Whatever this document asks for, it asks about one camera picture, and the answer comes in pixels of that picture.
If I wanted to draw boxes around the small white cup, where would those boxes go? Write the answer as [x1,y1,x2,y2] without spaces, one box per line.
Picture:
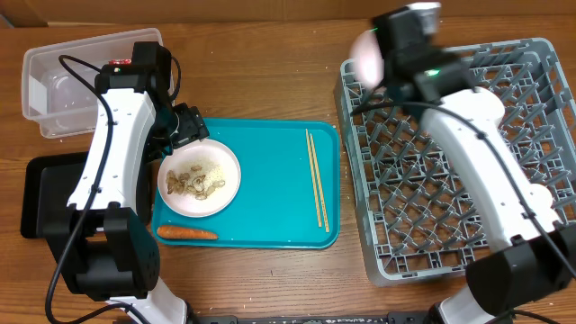
[528,184,554,218]

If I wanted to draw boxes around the grey dishwasher rack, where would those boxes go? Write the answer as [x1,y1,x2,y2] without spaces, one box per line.
[334,38,575,286]

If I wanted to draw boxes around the wooden chopstick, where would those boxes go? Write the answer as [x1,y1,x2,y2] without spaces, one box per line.
[305,129,322,228]
[308,133,330,233]

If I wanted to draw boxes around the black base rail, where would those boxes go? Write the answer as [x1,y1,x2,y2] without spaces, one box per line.
[188,310,440,324]

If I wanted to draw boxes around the red snack wrapper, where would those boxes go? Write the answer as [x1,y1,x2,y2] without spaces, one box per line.
[108,58,131,66]

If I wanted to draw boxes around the peanut shells and rice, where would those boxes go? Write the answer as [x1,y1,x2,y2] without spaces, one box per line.
[166,159,226,201]

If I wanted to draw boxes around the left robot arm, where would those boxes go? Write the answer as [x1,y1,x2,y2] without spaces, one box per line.
[43,41,209,323]

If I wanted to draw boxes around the clear plastic bin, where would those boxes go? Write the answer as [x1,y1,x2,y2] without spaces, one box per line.
[22,28,163,139]

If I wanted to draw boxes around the black plastic bin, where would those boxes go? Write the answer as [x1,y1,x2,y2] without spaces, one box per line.
[20,150,152,239]

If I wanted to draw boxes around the white plate with food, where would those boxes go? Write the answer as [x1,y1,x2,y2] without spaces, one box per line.
[157,139,241,218]

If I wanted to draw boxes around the orange carrot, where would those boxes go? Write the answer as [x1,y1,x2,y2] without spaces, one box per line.
[157,225,219,240]

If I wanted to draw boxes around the teal serving tray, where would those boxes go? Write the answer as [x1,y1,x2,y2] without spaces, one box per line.
[151,118,340,249]

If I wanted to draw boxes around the white bowl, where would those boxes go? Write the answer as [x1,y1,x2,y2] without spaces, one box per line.
[467,87,505,128]
[350,30,384,89]

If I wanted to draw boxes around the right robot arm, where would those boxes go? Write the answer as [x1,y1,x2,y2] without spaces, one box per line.
[372,3,575,323]

